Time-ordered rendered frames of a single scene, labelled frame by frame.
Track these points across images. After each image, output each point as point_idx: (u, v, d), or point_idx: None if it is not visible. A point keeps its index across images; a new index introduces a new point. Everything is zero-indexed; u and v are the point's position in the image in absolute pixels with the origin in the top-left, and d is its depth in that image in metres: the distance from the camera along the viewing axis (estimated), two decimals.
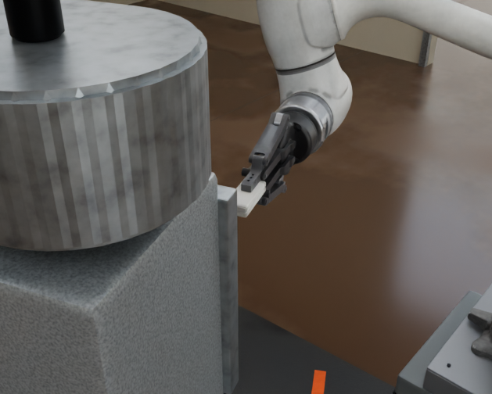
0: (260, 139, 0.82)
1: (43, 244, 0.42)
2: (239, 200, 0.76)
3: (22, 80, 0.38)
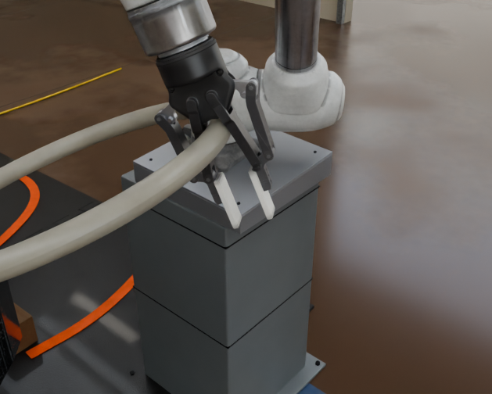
0: (264, 128, 0.73)
1: None
2: (271, 204, 0.78)
3: None
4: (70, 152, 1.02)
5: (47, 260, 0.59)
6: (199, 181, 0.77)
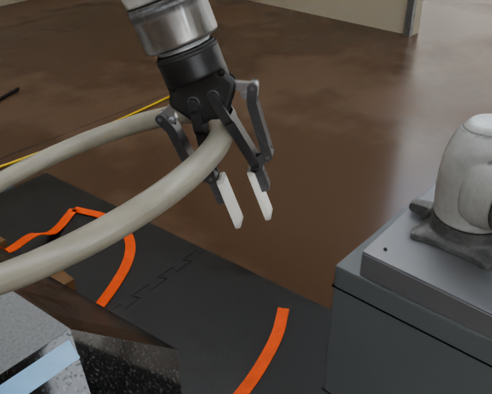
0: (264, 130, 0.73)
1: None
2: (268, 205, 0.78)
3: None
4: (65, 157, 1.01)
5: (53, 271, 0.58)
6: (202, 181, 0.77)
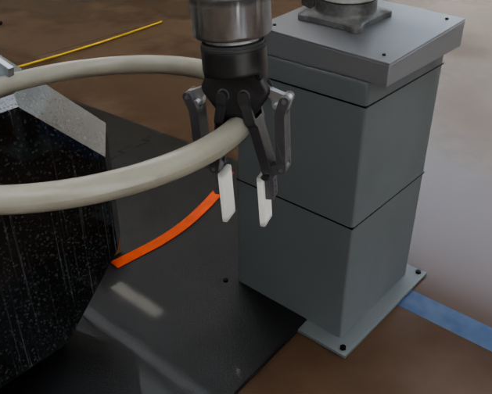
0: (285, 144, 0.71)
1: None
2: (268, 212, 0.78)
3: None
4: (102, 73, 1.01)
5: (28, 211, 0.60)
6: (205, 167, 0.77)
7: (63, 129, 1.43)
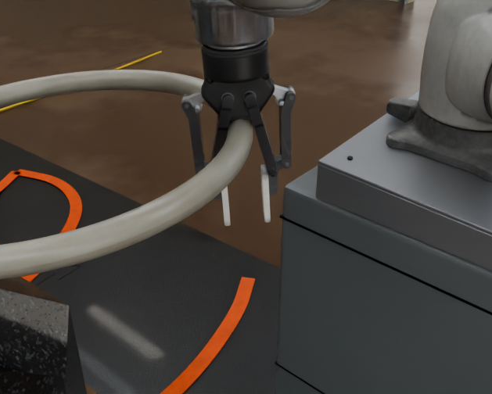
0: (291, 137, 0.73)
1: None
2: (269, 207, 0.79)
3: None
4: (21, 100, 0.90)
5: (96, 256, 0.54)
6: None
7: None
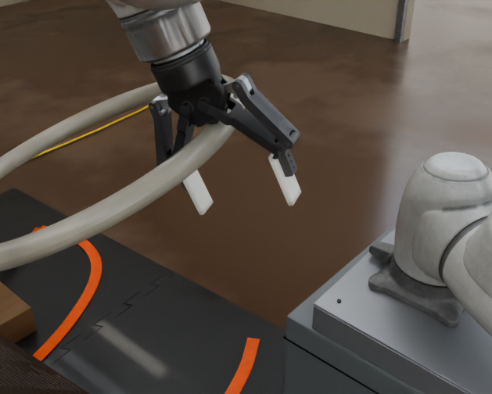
0: (271, 119, 0.68)
1: None
2: (294, 189, 0.74)
3: None
4: (62, 138, 1.06)
5: (129, 213, 0.66)
6: None
7: None
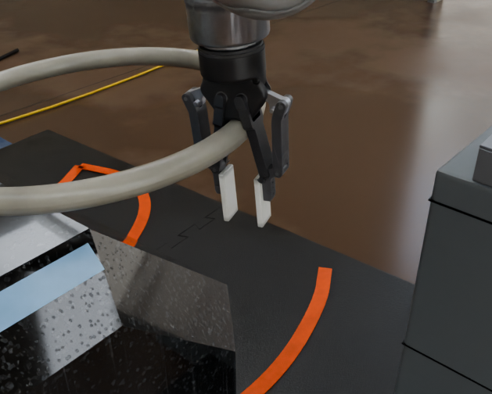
0: (282, 148, 0.71)
1: None
2: (267, 213, 0.78)
3: None
4: (48, 76, 0.99)
5: (147, 191, 0.64)
6: None
7: (184, 331, 0.85)
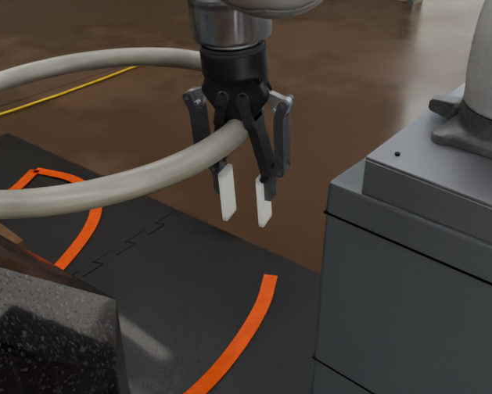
0: (284, 148, 0.71)
1: None
2: (267, 213, 0.78)
3: None
4: (42, 77, 0.98)
5: (146, 193, 0.63)
6: None
7: (45, 351, 0.82)
